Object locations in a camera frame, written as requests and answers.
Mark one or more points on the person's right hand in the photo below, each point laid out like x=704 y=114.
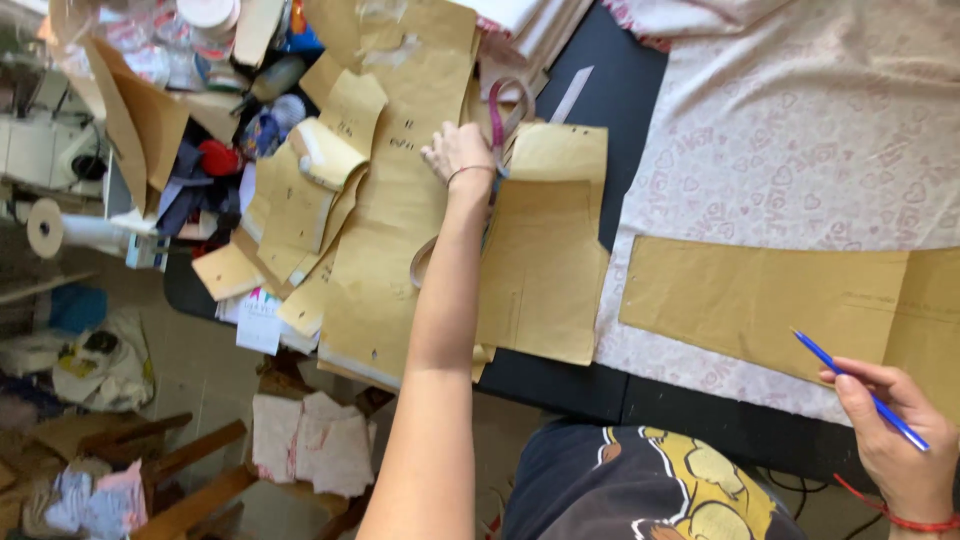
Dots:
x=904 y=457

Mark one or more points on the person's left hand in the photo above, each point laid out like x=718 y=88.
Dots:
x=466 y=150

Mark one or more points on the person's left fingers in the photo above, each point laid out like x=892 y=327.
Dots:
x=433 y=154

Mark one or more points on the brown paper bodice pattern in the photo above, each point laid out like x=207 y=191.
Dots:
x=544 y=255

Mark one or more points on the blue pen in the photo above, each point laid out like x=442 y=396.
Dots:
x=817 y=352

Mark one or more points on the large brown paper pattern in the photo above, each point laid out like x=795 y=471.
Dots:
x=397 y=225

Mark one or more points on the small brown paper pattern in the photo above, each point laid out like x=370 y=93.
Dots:
x=354 y=105

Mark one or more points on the folded brown paper pattern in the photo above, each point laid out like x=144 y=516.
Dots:
x=326 y=161

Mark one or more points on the beige measuring tape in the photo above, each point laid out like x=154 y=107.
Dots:
x=417 y=262

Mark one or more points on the stack of white folded fabric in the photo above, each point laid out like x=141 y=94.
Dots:
x=525 y=37

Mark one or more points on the clear plastic ruler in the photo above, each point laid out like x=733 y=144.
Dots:
x=571 y=94

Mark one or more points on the curved brown paper pattern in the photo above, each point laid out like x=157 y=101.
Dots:
x=292 y=217

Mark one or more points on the heap of sewing clutter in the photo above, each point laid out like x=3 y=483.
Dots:
x=217 y=112

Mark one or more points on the square brown paper piece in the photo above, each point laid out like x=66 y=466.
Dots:
x=225 y=274

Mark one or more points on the white printed paper cards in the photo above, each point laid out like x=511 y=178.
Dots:
x=259 y=322

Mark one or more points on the bent brown paper sheet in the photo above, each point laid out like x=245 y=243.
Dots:
x=142 y=127

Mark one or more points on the white and pink cloth scraps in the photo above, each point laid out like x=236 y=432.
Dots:
x=315 y=442

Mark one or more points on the long brown paper pattern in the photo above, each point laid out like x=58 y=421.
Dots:
x=750 y=300

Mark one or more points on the pink heart print fabric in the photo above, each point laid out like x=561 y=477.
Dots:
x=787 y=135

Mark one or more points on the dark printed t-shirt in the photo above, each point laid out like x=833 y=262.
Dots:
x=600 y=487

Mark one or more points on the white thread cone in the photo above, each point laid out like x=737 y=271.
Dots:
x=67 y=227

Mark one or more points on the white plastic bag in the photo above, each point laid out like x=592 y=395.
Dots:
x=112 y=367

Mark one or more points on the blue cloth bundle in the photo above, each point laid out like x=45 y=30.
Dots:
x=77 y=307

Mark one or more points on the white sewing machine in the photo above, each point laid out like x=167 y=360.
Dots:
x=37 y=146

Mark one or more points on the wooden chair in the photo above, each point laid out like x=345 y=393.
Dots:
x=195 y=495

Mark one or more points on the pile of pastel cloth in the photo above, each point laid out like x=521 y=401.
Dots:
x=105 y=502

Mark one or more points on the brown paper pattern with notch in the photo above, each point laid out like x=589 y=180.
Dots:
x=930 y=330

